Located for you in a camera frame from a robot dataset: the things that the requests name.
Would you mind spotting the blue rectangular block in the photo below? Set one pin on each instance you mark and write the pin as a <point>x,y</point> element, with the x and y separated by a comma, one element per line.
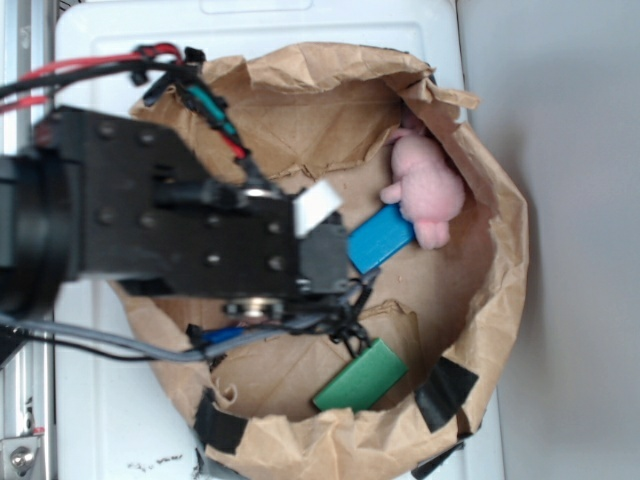
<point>379,238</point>

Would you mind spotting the white tag on gripper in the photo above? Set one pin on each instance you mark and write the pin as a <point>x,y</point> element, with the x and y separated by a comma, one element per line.
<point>314,205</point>

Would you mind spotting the pink plush toy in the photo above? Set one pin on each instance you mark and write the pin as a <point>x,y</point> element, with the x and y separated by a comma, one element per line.
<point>427,190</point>

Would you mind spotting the aluminium frame rail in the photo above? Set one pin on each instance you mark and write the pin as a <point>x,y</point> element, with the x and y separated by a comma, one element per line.
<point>27,376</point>

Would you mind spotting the metal corner bracket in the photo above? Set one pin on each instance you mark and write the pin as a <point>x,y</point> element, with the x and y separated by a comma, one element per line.
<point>21,458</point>

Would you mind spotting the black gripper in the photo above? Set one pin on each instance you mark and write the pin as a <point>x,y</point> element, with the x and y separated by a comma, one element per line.
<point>155,221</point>

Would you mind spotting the white plastic bin lid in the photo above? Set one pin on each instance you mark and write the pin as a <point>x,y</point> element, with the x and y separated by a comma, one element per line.
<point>113,419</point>

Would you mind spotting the green rectangular block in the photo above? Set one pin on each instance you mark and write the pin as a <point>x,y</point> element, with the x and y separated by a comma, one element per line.
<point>364,381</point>

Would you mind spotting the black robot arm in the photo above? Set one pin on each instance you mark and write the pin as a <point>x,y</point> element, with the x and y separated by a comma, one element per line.
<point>40,218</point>

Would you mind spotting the brown paper bag tray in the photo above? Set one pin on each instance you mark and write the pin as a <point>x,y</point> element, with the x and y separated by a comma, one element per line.
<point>324,110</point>

